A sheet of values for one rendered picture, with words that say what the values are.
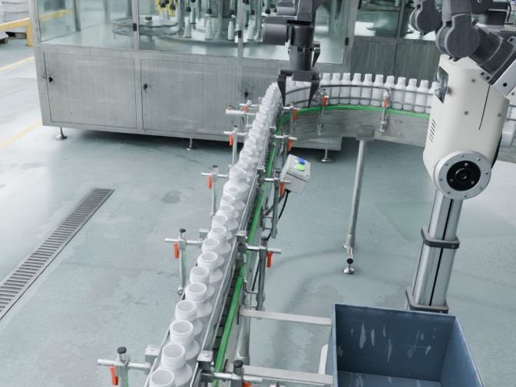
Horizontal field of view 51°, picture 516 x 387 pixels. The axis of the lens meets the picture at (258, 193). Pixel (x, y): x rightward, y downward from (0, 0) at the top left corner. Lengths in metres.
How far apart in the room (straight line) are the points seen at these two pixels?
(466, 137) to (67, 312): 2.17
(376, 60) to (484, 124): 5.12
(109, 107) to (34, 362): 2.97
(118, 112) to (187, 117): 0.65
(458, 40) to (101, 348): 2.09
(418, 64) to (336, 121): 3.80
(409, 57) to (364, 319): 5.50
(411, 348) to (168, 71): 3.86
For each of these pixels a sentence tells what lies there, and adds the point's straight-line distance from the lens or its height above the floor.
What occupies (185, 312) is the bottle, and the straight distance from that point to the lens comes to 0.99.
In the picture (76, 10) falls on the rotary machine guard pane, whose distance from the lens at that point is 5.16.
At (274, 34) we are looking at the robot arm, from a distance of 1.36.
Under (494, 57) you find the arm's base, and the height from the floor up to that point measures 1.55.
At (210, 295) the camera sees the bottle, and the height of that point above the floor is 1.12.
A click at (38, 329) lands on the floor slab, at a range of 2.96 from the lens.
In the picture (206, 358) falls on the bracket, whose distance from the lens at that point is 0.97.
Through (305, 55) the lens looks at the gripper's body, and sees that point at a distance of 1.37.
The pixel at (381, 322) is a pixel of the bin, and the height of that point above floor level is 0.91.
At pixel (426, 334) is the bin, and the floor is 0.88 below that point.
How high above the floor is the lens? 1.76
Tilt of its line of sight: 24 degrees down
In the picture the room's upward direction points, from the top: 3 degrees clockwise
